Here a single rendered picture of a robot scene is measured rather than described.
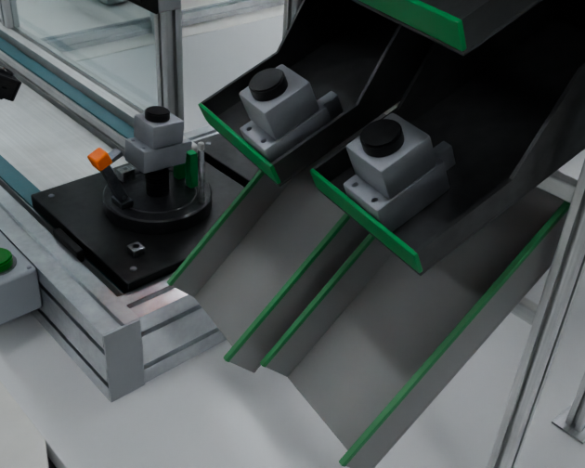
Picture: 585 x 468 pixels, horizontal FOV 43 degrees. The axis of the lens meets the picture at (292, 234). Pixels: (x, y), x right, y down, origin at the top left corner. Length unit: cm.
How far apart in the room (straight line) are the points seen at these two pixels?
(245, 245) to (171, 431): 22
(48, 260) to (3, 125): 47
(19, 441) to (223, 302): 26
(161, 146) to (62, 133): 41
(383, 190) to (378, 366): 19
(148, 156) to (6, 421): 34
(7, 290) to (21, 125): 49
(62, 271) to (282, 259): 29
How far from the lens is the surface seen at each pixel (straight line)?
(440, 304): 66
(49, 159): 123
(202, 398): 87
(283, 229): 76
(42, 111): 139
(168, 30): 113
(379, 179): 52
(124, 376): 87
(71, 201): 101
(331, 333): 70
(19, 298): 93
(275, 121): 59
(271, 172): 60
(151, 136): 92
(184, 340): 89
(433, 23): 46
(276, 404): 87
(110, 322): 83
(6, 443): 87
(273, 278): 74
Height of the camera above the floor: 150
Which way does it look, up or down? 34 degrees down
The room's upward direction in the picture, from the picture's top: 4 degrees clockwise
